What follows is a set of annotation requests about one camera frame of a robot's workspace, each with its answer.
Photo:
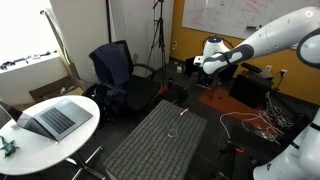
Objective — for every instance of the red and white marker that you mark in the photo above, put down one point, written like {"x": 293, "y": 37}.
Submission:
{"x": 184, "y": 112}

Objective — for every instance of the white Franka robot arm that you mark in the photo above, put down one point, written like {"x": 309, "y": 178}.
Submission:
{"x": 283, "y": 30}

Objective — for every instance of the clear drinking glass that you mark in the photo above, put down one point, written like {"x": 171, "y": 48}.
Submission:
{"x": 172, "y": 134}

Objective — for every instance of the small black cylinder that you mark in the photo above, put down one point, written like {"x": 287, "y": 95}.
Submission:
{"x": 170, "y": 83}

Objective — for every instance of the black bag with orange trim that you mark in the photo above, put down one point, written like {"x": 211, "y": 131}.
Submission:
{"x": 176, "y": 95}

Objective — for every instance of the black office chair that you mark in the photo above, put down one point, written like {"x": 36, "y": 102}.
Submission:
{"x": 143, "y": 90}

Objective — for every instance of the small white floor item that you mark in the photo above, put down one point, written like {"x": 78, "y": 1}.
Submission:
{"x": 179, "y": 69}

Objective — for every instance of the black flat monitor panel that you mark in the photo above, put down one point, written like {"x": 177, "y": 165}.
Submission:
{"x": 190, "y": 68}
{"x": 231, "y": 71}

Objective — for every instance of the round wooden stool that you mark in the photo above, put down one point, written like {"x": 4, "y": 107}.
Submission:
{"x": 213, "y": 88}

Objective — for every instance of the dark blue cloth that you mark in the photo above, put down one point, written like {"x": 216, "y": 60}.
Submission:
{"x": 111, "y": 63}

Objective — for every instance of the black backpack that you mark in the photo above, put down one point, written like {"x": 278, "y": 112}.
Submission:
{"x": 96, "y": 100}

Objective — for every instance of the black equipment case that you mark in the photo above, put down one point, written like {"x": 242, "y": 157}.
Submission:
{"x": 248, "y": 91}

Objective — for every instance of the black stand with red knob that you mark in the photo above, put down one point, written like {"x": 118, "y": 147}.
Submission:
{"x": 233, "y": 146}

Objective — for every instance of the black device on case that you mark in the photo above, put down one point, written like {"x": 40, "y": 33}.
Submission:
{"x": 251, "y": 67}

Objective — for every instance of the grey open laptop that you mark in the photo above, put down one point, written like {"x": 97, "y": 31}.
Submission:
{"x": 60, "y": 118}

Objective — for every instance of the leaning folded cardboard sheet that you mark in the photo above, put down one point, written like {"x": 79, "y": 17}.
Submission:
{"x": 61, "y": 43}

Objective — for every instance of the open cardboard box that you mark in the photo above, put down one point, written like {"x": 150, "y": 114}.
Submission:
{"x": 50, "y": 88}

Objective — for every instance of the black whiteboard eraser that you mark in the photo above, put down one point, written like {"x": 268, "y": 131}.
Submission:
{"x": 253, "y": 27}

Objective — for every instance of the round white table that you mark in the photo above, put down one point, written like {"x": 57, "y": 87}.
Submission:
{"x": 50, "y": 150}

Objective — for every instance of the white counter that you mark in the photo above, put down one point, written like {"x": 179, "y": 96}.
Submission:
{"x": 30, "y": 80}

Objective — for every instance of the black items on counter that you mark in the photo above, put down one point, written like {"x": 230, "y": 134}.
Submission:
{"x": 13, "y": 62}

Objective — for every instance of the green toy lizard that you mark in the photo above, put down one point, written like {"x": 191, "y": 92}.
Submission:
{"x": 8, "y": 148}

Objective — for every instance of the yellow wall outlet plate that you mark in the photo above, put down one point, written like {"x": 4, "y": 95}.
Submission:
{"x": 174, "y": 45}

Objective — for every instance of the black camera tripod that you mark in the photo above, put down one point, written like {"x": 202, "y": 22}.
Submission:
{"x": 161, "y": 33}

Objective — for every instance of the wall whiteboard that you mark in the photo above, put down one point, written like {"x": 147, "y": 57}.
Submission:
{"x": 226, "y": 16}

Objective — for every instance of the white wall outlet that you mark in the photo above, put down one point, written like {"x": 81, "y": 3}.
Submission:
{"x": 268, "y": 68}
{"x": 284, "y": 71}

